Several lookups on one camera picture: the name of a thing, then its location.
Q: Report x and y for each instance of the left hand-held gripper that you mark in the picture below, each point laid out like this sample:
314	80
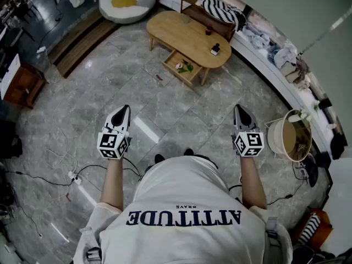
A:
110	142

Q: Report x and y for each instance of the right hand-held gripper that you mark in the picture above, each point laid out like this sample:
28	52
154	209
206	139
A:
251	142

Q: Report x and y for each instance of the wooden drawer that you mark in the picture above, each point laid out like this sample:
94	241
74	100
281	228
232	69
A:
173	62

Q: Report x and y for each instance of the person's left forearm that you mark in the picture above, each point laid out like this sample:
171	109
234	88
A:
112	183

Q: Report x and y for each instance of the person's right forearm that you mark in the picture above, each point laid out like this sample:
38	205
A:
253	183

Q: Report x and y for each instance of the wooden coffee table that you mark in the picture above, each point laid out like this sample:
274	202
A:
178	34

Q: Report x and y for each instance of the white round side table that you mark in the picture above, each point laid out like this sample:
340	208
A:
276	139

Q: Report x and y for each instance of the white vase with flowers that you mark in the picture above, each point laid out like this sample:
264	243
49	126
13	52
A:
294	117

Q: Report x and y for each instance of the person's left black shoe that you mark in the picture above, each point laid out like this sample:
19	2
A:
159	158

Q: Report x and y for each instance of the person's black shoe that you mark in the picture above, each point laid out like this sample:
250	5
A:
159	158
188	152

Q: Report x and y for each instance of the small red floor scrap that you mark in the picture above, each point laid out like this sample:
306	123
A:
159	77

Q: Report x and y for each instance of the person's right black shoe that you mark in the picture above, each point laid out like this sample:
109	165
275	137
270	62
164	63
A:
188	152

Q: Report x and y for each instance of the white power strip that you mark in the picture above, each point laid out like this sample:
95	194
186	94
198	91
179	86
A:
74	177

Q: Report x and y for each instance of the pile of pale clothes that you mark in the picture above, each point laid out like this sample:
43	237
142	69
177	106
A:
280	55

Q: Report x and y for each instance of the small black bottle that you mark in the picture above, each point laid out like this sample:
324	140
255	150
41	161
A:
215	50

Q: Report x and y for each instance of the pink flower with green leaves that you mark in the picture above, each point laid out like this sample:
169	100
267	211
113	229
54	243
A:
183	70

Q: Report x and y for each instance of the black slipper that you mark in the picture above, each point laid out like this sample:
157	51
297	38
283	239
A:
310	169

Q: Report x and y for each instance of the person's white shirt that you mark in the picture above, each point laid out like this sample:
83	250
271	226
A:
178	191

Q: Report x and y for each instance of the dark cola bottle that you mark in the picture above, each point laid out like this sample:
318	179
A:
208	31

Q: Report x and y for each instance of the black cloth bag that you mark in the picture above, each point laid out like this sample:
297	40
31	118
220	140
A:
338	146

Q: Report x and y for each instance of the brown wooden cabinet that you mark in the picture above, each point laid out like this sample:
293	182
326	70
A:
22	87

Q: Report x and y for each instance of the white yellow bean bag chair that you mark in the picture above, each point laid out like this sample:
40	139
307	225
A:
129	12

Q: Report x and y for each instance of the wooden shelf rack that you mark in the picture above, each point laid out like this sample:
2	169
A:
209	18

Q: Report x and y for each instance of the black white striped blanket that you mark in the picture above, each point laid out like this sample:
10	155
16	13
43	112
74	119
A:
220	8

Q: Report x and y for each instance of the clear glass cup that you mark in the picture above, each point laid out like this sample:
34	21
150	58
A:
186	19

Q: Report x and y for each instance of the striped black white cloth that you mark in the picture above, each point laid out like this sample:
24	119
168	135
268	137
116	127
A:
309	228

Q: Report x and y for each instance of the orange box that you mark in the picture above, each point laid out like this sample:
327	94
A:
324	230

